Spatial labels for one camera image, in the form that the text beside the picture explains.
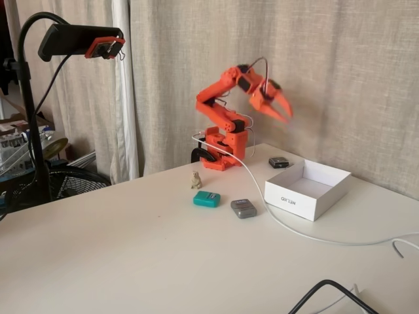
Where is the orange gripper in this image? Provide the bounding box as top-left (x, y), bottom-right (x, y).
top-left (249, 79), bottom-right (294, 124)

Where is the small green cube box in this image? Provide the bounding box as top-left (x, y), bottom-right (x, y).
top-left (192, 190), bottom-right (222, 209)

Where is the white cardboard bin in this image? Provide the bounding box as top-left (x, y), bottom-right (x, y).
top-left (264, 159), bottom-right (352, 222)

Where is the small black box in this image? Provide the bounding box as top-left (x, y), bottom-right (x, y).
top-left (268, 156), bottom-right (291, 169)

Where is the beige linen curtain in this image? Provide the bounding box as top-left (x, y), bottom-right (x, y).
top-left (129, 0), bottom-right (419, 200)

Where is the black table clamp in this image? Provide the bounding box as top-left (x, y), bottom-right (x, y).
top-left (190, 147), bottom-right (219, 164)

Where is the small gray box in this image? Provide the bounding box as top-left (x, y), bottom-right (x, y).
top-left (230, 198), bottom-right (258, 219)

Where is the black floor fan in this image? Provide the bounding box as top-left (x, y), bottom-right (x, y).
top-left (0, 160), bottom-right (112, 213)

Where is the yellowish lamp shade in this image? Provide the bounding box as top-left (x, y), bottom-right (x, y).
top-left (41, 137), bottom-right (69, 161)

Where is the black gooseneck stand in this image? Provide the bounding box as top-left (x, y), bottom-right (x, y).
top-left (16, 12), bottom-right (71, 202)

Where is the brown cardboard box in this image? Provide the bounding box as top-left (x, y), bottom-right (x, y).
top-left (0, 94), bottom-right (55, 131)

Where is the gray gripper servo wire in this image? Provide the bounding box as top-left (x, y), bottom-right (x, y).
top-left (247, 57), bottom-right (271, 96)

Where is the long white cable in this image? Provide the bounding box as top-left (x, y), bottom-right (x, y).
top-left (191, 132), bottom-right (419, 246)

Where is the thick black cable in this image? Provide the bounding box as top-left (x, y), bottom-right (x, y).
top-left (287, 279), bottom-right (380, 314)

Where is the short white cable end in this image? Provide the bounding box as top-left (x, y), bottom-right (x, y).
top-left (392, 239), bottom-right (419, 259)

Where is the camera on black gooseneck stand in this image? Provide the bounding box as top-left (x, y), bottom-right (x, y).
top-left (5, 0), bottom-right (145, 184)

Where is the orange camera mount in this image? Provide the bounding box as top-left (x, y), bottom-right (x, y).
top-left (84, 37), bottom-right (126, 60)

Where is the black camera holder bar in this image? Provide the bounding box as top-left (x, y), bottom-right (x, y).
top-left (37, 23), bottom-right (125, 62)

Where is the black camera cable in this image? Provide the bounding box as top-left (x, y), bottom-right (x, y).
top-left (0, 54), bottom-right (72, 220)

